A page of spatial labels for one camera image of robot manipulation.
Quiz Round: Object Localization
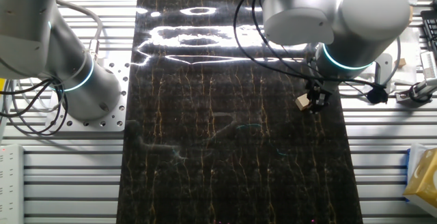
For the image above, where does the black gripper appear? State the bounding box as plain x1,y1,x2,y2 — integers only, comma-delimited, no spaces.
305,79,334,114

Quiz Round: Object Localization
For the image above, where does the small wooden block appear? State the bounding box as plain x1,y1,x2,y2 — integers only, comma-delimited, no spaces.
294,93,311,112

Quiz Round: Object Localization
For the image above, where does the crumpled white tissue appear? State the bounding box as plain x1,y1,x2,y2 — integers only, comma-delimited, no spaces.
357,76,397,104

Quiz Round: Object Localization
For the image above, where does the black marble pattern mat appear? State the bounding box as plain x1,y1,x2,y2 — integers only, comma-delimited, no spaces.
115,0,363,224

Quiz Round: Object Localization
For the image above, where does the yellow tissue box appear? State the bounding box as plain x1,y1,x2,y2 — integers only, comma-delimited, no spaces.
402,148,437,208

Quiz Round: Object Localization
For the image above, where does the black keyboard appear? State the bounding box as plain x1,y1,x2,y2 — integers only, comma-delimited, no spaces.
420,10,437,59

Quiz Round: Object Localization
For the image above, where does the white power strip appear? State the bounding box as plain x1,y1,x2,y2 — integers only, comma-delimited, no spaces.
0,144,25,224

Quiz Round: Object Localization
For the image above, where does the black coiled camera cable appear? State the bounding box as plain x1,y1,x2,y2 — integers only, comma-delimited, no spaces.
251,0,402,105

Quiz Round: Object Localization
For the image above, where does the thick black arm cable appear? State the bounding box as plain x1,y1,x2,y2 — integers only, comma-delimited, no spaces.
233,0,310,82

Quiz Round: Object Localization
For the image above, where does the grey camera stand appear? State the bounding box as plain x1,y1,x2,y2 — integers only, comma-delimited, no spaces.
395,79,437,106

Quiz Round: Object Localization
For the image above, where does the black looped cable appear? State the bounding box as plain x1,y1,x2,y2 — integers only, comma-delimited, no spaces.
408,83,432,104

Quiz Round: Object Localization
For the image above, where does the ribbed silver camera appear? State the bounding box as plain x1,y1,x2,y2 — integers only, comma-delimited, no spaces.
419,51,437,80

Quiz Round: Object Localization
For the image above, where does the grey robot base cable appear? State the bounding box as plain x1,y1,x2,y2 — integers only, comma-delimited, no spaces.
54,0,104,61

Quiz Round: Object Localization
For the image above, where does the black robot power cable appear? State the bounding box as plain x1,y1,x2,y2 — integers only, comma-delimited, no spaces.
0,78,70,137

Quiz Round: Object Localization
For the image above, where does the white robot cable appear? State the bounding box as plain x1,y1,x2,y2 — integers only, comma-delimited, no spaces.
3,80,64,113

